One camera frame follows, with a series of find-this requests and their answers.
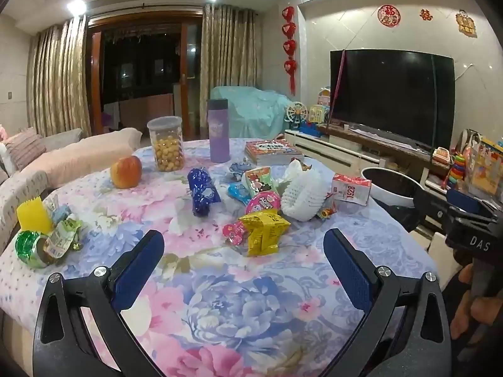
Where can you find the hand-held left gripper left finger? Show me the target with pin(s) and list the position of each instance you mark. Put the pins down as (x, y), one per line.
(150, 245)

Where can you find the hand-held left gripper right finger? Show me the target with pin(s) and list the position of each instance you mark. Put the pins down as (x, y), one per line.
(346, 261)

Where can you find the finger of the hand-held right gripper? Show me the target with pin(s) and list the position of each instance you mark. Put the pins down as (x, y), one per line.
(463, 201)
(434, 208)

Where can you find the white bin with black liner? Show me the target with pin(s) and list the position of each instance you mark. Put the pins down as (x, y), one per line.
(389, 188)

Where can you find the small red candy wrapper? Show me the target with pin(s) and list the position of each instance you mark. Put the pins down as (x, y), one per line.
(326, 213)

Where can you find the red white milk carton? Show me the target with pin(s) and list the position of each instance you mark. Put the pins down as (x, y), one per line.
(349, 190)

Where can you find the dark blue cookie wrapper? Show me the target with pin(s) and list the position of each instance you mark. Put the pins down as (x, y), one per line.
(202, 192)

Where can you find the white foam fruit net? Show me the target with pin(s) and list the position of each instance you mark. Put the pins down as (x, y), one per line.
(302, 194)

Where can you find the pink candy wrapper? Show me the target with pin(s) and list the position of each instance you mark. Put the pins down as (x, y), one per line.
(232, 232)

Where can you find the green white snack wrapper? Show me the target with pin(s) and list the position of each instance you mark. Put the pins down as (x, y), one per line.
(63, 237)

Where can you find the yellow snack packet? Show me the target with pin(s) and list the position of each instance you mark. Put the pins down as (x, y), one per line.
(263, 229)

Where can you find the small pale blue wrapper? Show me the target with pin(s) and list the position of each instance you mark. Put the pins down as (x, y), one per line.
(59, 213)

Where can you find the pink round snack packet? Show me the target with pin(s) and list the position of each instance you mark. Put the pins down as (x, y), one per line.
(262, 204)

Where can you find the light blue snack wrapper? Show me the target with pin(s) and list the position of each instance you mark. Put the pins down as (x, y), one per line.
(237, 193)

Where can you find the white plastic bag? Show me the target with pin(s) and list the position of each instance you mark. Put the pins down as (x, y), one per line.
(292, 169)

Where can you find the blue white wrapper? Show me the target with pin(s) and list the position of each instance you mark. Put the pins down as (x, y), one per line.
(240, 167)

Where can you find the yellow spiky plastic piece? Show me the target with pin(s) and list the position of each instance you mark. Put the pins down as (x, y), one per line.
(33, 214)

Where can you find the green snack packet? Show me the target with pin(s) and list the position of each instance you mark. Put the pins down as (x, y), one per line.
(257, 178)

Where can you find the person's right hand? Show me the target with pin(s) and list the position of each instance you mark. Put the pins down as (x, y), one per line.
(461, 310)

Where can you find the white box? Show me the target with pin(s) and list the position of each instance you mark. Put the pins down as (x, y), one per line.
(439, 245)

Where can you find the colourful toy box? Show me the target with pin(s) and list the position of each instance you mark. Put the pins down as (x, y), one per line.
(485, 165)

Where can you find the toy cash register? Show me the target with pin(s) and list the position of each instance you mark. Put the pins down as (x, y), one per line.
(441, 155)

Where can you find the beige tote bag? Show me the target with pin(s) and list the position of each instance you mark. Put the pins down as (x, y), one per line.
(469, 141)

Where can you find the red yellow apple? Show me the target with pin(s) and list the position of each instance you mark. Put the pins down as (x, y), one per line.
(125, 171)

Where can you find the clear popcorn jar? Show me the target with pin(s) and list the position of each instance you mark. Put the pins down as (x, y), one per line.
(167, 145)

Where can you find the white television cabinet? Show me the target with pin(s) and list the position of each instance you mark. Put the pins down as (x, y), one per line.
(334, 153)

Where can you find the pink covered sofa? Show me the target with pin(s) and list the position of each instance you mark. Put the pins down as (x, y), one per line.
(70, 161)

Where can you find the black flat television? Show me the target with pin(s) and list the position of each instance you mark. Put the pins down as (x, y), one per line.
(393, 98)

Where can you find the purple thermos bottle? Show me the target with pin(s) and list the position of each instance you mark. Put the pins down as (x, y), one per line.
(218, 133)

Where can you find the orange cover book stack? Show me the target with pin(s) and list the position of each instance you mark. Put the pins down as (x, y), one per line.
(273, 151)

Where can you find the blue toy base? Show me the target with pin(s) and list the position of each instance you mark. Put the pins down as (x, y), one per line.
(310, 127)

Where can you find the colourful toy house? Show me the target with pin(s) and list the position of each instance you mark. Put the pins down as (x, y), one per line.
(318, 113)

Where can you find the pink stick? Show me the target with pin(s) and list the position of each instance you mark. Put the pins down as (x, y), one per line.
(338, 86)

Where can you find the toy ferris wheel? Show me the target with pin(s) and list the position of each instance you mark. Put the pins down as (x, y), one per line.
(294, 114)

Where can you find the toy carousel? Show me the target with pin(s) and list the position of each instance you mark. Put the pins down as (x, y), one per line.
(324, 95)

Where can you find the pink striped cushion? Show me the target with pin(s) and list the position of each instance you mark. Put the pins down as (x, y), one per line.
(23, 147)

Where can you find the teal covered armchair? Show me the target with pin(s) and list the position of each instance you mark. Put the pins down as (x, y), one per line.
(251, 110)

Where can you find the beige patterned curtain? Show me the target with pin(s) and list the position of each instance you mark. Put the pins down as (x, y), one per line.
(59, 82)
(228, 47)

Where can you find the wooden frame glass door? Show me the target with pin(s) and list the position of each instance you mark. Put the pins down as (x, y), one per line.
(145, 70)

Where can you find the gold wall ornament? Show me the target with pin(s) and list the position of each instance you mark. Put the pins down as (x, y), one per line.
(466, 23)

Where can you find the small red wall decal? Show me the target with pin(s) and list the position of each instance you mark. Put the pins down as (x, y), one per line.
(426, 15)

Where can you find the round red wall decal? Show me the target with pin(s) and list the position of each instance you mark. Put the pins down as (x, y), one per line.
(389, 14)

